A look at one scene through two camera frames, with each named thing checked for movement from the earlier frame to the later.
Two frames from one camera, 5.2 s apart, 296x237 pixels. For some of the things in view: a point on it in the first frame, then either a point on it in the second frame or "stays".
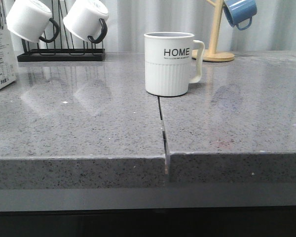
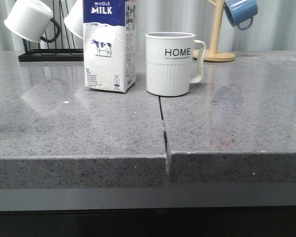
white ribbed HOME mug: (172, 60) stays
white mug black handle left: (30, 19) stays
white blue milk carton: (2, 71) -> (110, 34)
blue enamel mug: (239, 13) stays
